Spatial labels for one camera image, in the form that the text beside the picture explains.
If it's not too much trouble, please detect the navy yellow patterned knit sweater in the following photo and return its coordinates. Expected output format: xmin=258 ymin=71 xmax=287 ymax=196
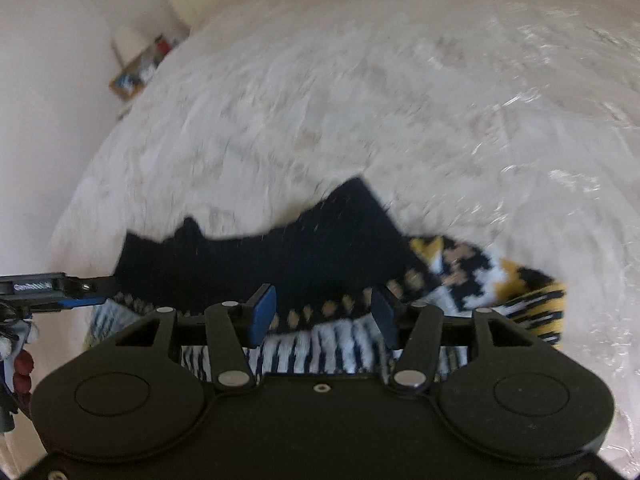
xmin=86 ymin=179 xmax=565 ymax=375

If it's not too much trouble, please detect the white floral bedspread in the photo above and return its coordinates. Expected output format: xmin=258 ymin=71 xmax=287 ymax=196
xmin=51 ymin=0 xmax=639 ymax=476

